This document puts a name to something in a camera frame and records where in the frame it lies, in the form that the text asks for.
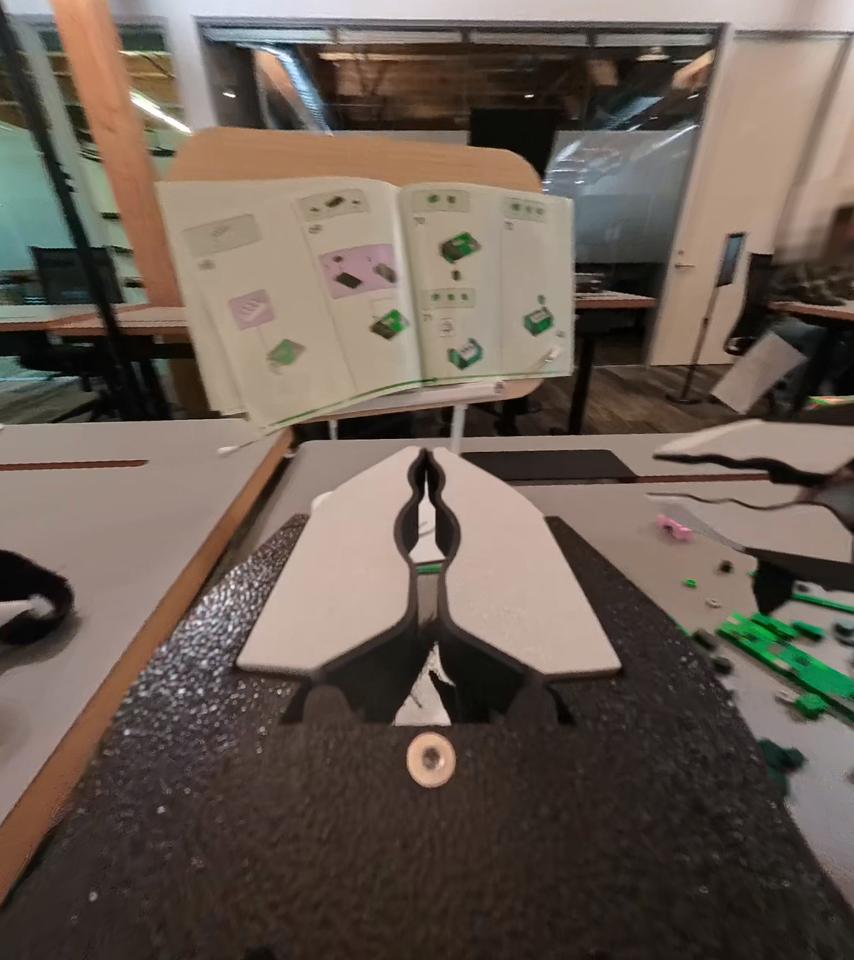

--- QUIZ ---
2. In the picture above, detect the white booklet stand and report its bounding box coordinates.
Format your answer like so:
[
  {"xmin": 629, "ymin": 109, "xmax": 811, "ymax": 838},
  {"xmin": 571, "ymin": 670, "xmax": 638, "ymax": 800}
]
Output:
[{"xmin": 168, "ymin": 126, "xmax": 548, "ymax": 564}]

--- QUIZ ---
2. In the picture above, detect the grey desk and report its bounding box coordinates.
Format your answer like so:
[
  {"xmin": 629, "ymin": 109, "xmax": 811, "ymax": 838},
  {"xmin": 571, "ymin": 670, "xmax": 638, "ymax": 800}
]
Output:
[{"xmin": 247, "ymin": 438, "xmax": 854, "ymax": 960}]

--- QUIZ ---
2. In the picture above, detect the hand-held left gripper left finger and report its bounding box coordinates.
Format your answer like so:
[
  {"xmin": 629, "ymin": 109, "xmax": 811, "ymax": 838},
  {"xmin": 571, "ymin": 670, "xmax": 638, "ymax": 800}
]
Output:
[{"xmin": 235, "ymin": 447, "xmax": 428, "ymax": 724}]

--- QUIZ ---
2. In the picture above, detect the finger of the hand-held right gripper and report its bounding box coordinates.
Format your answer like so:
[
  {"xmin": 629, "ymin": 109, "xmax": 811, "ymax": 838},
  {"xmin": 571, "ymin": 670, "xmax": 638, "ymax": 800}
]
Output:
[
  {"xmin": 646, "ymin": 491, "xmax": 854, "ymax": 565},
  {"xmin": 652, "ymin": 418, "xmax": 854, "ymax": 477}
]

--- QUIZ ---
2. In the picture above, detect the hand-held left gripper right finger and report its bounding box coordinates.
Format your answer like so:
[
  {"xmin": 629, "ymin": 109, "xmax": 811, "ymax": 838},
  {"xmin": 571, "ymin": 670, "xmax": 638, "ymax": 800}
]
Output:
[{"xmin": 427, "ymin": 448, "xmax": 623, "ymax": 724}]

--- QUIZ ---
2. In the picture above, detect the instruction booklet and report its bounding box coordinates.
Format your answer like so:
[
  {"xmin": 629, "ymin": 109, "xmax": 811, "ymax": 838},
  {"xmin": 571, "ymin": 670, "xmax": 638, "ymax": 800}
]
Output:
[{"xmin": 155, "ymin": 177, "xmax": 576, "ymax": 438}]

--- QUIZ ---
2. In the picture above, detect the white door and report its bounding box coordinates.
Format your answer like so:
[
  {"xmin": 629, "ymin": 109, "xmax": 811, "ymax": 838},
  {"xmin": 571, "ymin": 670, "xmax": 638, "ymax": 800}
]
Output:
[{"xmin": 652, "ymin": 30, "xmax": 854, "ymax": 369}]

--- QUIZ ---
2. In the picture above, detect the green mosaic brick plate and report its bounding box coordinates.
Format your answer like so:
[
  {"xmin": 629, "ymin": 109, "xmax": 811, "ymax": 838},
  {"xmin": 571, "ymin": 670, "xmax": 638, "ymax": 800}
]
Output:
[{"xmin": 718, "ymin": 611, "xmax": 854, "ymax": 730}]

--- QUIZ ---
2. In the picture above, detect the black fabric strap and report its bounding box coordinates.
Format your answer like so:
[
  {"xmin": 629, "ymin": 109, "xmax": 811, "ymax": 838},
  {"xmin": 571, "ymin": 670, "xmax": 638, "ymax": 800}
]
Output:
[{"xmin": 0, "ymin": 547, "xmax": 77, "ymax": 648}]

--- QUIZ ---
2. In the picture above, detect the black pole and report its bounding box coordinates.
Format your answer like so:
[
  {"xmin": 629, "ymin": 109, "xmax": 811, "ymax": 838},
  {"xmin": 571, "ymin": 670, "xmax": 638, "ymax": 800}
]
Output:
[{"xmin": 0, "ymin": 0, "xmax": 154, "ymax": 421}]

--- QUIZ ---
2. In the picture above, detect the metal duct pipe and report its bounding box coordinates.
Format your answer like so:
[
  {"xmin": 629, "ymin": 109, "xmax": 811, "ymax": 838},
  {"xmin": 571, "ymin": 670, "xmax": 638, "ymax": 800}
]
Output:
[{"xmin": 254, "ymin": 41, "xmax": 341, "ymax": 140}]

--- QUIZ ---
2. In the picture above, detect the black desk pad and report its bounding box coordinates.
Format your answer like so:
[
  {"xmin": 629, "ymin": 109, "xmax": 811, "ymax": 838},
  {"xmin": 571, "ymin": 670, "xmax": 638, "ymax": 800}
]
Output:
[{"xmin": 464, "ymin": 448, "xmax": 634, "ymax": 481}]

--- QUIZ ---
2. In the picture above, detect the wooden table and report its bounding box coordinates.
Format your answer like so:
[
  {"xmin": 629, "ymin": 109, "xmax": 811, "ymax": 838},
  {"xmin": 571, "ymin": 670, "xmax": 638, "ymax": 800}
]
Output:
[
  {"xmin": 0, "ymin": 303, "xmax": 199, "ymax": 391},
  {"xmin": 0, "ymin": 420, "xmax": 296, "ymax": 939},
  {"xmin": 768, "ymin": 298, "xmax": 854, "ymax": 391}
]

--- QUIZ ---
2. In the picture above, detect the black office chair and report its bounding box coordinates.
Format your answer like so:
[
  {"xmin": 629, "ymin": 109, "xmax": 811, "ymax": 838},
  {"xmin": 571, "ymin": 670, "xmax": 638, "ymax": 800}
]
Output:
[{"xmin": 723, "ymin": 251, "xmax": 782, "ymax": 357}]

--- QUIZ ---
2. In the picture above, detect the white cord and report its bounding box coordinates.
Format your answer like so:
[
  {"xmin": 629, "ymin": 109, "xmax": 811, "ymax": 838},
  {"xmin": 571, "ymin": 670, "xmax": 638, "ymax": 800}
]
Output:
[{"xmin": 217, "ymin": 431, "xmax": 296, "ymax": 460}]

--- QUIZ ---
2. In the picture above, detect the wooden pillar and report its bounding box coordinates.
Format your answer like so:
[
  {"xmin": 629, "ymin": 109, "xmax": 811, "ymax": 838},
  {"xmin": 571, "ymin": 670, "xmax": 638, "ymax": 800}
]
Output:
[{"xmin": 50, "ymin": 0, "xmax": 184, "ymax": 309}]

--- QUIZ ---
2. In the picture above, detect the tablet on stand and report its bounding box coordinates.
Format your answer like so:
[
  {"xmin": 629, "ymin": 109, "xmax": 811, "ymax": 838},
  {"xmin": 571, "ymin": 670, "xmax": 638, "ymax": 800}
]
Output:
[{"xmin": 678, "ymin": 231, "xmax": 749, "ymax": 405}]

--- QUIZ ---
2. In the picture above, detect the glass partition window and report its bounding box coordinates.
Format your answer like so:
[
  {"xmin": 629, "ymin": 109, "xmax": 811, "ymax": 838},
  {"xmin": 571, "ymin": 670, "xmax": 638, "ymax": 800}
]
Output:
[{"xmin": 194, "ymin": 18, "xmax": 728, "ymax": 264}]

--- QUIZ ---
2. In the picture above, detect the black monitor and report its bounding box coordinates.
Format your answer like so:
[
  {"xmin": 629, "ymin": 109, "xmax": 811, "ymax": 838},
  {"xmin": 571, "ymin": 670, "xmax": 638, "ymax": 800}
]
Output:
[{"xmin": 29, "ymin": 246, "xmax": 128, "ymax": 305}]

